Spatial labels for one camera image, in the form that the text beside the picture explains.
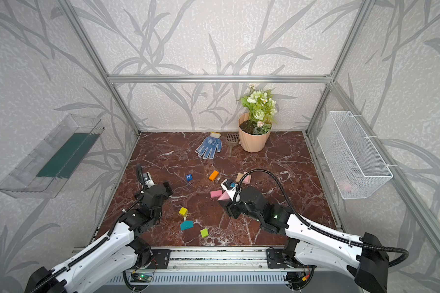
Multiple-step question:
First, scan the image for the orange wood block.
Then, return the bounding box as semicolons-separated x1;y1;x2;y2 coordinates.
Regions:
209;170;220;181

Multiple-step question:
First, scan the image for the brown slotted plastic scoop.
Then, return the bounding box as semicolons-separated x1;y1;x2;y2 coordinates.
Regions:
226;133;240;155

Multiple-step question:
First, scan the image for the white wire mesh basket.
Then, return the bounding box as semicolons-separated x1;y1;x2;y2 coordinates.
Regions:
317;111;393;200

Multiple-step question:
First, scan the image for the teal block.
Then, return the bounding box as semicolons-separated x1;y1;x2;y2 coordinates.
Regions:
180;220;194;231

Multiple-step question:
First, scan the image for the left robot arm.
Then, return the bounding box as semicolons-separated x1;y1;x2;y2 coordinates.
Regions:
25;165;173;293

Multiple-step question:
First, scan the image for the pink object in basket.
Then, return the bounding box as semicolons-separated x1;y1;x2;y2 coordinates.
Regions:
338;179;358;194

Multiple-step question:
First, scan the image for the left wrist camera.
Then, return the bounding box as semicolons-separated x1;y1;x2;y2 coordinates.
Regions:
143;172;155;189

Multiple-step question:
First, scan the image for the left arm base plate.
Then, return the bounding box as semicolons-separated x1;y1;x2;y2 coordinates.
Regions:
146;249;171;270

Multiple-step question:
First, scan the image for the blue dotted work glove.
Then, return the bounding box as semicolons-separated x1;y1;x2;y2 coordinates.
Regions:
196;132;222;159

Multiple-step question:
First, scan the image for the flower pot with plant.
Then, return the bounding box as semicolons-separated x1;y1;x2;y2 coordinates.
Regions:
238;84;277;153

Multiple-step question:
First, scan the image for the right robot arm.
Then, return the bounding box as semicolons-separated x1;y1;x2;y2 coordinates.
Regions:
220;179;409;293

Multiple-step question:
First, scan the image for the pink long block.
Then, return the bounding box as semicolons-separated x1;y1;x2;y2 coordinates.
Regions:
218;189;236;201

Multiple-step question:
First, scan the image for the clear plastic wall shelf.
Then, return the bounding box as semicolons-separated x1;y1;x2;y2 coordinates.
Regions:
0;114;105;199

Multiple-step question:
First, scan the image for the green circuit board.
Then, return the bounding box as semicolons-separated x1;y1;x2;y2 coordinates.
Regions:
131;272;153;283

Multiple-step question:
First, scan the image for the yellow cube block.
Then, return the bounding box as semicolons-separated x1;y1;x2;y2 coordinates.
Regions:
179;208;188;217

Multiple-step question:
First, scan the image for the green cube block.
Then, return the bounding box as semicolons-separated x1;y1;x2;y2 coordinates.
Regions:
200;228;209;238

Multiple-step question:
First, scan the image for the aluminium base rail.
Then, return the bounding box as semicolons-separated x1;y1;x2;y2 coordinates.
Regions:
60;246;371;273

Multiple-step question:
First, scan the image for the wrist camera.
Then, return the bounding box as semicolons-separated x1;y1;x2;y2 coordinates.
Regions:
221;178;237;191
143;172;155;189

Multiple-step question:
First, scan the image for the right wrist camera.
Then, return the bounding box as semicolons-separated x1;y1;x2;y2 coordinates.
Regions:
221;178;237;191

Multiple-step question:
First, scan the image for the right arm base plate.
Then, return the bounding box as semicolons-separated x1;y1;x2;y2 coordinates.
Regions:
266;247;299;269

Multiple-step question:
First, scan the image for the natural wood block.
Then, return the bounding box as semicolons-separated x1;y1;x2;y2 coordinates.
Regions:
235;173;244;183

